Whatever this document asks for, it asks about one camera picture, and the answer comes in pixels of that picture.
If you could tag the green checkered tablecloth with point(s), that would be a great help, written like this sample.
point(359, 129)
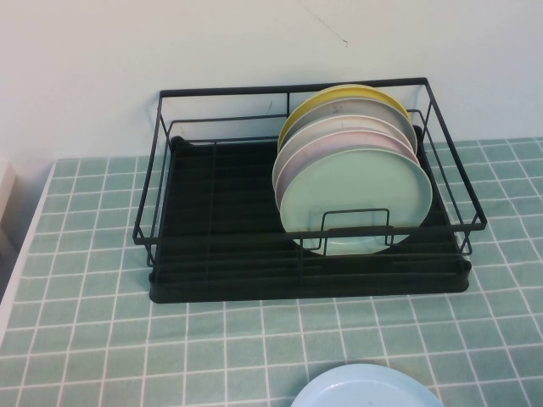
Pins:
point(127, 339)

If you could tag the grey plate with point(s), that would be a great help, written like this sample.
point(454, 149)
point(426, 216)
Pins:
point(369, 108)

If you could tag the light blue plate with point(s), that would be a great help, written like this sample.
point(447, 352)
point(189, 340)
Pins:
point(365, 388)

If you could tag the white plate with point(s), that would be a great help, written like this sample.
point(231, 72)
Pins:
point(339, 123)

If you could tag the yellow plate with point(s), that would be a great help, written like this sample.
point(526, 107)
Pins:
point(322, 95)

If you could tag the green plate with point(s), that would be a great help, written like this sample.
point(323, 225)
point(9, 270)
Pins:
point(356, 186)

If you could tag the pink plate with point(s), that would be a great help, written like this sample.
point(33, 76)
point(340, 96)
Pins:
point(331, 142)

